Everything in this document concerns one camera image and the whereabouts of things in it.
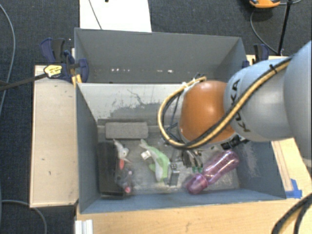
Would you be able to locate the purple plastic bottle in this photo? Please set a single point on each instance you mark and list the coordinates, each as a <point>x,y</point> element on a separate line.
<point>214,169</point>

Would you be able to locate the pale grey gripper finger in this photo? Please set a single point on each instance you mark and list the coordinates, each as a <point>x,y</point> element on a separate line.
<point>172,173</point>
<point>177,178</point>

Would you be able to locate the black box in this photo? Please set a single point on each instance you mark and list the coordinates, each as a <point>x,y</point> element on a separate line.
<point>106,169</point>

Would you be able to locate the black cylinder on white bracket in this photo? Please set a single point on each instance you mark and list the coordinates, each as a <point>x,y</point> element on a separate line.
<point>230,144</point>

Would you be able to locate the pale wood flat board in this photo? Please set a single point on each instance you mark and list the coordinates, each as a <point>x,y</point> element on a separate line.
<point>54,140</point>

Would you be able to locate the green and white toy animal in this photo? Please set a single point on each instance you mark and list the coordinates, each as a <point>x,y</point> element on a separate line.
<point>159,161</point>

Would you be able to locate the grey metal bin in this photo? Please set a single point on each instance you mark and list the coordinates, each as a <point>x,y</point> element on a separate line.
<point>136,55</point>

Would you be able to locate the grey toy mouse pink ears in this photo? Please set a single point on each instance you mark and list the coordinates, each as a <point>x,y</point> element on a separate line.
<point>124,175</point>

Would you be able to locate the grey sponge block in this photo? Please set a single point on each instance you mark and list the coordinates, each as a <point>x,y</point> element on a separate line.
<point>126,130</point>

